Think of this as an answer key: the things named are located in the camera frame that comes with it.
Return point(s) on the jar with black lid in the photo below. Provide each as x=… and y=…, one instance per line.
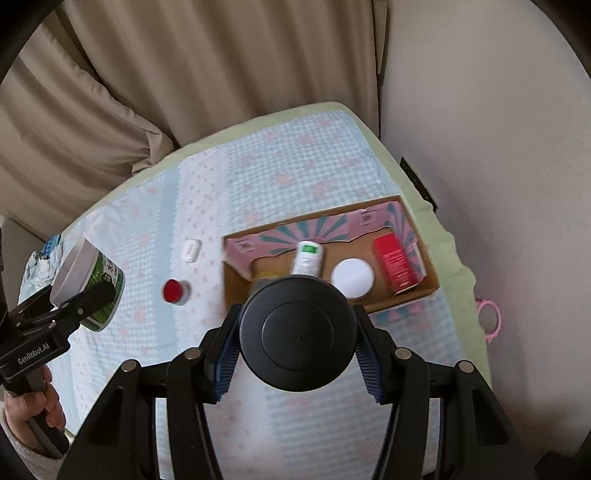
x=298, y=334

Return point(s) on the floral checked bed sheet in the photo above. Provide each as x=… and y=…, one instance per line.
x=286, y=157

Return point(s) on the person's left hand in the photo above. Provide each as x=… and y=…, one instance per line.
x=25, y=410

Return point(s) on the white earbuds case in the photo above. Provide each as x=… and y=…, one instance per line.
x=190, y=250

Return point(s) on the person's left forearm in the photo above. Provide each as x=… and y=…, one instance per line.
x=18, y=457

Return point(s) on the red carton box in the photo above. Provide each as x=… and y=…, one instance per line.
x=397, y=265

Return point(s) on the beige curtain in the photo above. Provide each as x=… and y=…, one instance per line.
x=69, y=138
x=240, y=60

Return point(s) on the grey jar with white lid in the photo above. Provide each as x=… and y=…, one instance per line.
x=352, y=278

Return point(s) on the crumpled light blue blanket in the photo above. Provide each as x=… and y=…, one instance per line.
x=39, y=272

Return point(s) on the blue patterned pack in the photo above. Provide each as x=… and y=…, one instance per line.
x=51, y=247

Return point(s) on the small jar with red lid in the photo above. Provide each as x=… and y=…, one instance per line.
x=174, y=291

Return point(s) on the white bottle with green label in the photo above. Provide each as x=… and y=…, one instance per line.
x=307, y=258

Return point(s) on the cardboard box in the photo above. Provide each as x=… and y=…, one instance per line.
x=277, y=240

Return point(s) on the green jar with white lid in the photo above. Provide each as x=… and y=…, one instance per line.
x=104, y=277

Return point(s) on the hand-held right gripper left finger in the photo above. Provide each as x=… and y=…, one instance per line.
x=226, y=364

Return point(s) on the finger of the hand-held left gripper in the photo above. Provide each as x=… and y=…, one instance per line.
x=34, y=302
x=85, y=300

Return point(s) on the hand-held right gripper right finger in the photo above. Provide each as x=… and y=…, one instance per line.
x=371, y=364

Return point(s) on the grey sofa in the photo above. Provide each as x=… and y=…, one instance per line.
x=21, y=237

